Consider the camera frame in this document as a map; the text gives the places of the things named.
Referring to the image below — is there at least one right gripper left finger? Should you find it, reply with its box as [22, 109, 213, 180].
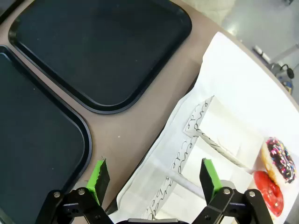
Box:
[35, 158, 113, 224]

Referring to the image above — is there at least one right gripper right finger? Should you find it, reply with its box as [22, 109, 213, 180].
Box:
[193, 158, 274, 224]

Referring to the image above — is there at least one red-topped donut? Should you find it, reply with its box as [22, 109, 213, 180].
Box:
[183, 95, 266, 175]

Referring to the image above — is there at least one red glazed donut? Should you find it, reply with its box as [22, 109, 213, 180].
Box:
[253, 170, 285, 217]

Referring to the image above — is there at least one chocolate sprinkle donut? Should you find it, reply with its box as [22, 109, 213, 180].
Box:
[261, 137, 297, 184]

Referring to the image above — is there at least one white paper box script print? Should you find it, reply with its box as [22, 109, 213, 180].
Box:
[143, 174, 211, 221]

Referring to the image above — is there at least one black serving tray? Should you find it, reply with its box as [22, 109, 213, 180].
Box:
[0, 45, 93, 224]
[8, 0, 192, 114]

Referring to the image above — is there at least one white paper liner sheet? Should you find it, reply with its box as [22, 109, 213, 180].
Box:
[115, 31, 299, 224]

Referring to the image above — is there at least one black caster wheel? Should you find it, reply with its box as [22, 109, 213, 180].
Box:
[279, 64, 295, 80]

